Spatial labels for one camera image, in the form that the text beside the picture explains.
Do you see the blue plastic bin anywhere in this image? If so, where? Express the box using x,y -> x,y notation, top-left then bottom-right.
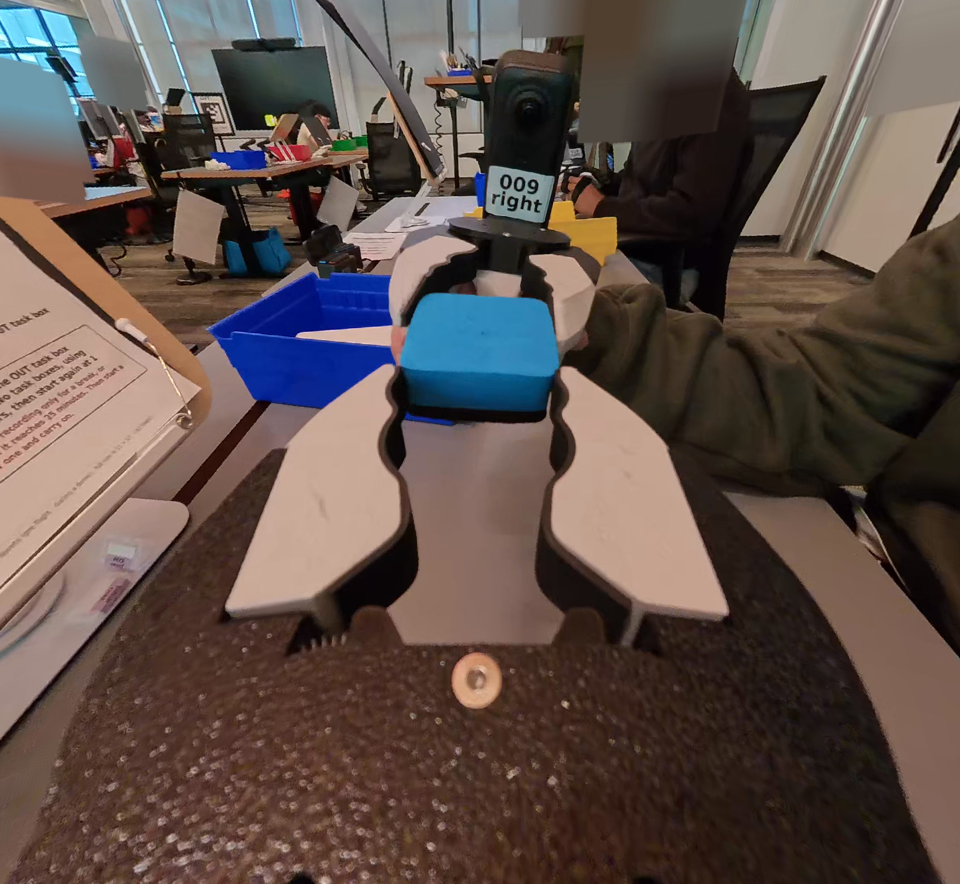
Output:
208,271 -> 412,411

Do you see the person's right forearm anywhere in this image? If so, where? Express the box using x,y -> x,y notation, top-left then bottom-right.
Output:
585,220 -> 960,483

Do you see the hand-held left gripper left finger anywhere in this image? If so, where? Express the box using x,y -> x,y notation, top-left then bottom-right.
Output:
223,364 -> 421,630

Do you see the black and white marker sign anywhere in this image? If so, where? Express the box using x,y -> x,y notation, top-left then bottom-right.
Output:
193,92 -> 236,137

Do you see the white board base plate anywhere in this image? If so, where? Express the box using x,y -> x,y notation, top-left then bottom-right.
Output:
0,497 -> 190,738

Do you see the wooden desk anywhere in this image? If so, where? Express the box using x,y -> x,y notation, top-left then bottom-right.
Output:
161,151 -> 370,285

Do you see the dark tilted board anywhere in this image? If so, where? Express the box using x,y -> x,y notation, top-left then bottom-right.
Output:
307,0 -> 449,183

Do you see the yellow plastic bin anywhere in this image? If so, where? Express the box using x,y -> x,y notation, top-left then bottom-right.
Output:
463,197 -> 619,266

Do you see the blue foam block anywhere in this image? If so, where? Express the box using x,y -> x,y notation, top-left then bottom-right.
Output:
399,293 -> 564,425

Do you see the printed instruction board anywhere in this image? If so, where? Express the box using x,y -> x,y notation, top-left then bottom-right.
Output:
0,197 -> 213,622

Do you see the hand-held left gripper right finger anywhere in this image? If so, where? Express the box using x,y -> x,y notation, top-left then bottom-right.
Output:
532,365 -> 732,646

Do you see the large black monitor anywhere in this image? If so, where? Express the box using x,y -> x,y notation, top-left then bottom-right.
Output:
212,46 -> 336,135

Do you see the blue bag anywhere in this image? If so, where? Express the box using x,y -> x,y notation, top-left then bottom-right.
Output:
222,226 -> 292,279

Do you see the black office chair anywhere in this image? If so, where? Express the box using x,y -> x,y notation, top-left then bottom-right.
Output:
697,76 -> 828,321

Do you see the standing desk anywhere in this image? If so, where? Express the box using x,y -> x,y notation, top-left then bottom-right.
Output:
423,70 -> 500,191

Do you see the hanging paper sheet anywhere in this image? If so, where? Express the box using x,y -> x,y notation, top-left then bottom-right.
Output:
174,190 -> 226,266
316,177 -> 360,231

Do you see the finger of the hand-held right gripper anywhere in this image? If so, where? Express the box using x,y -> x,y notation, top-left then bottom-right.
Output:
523,252 -> 603,354
388,233 -> 481,345

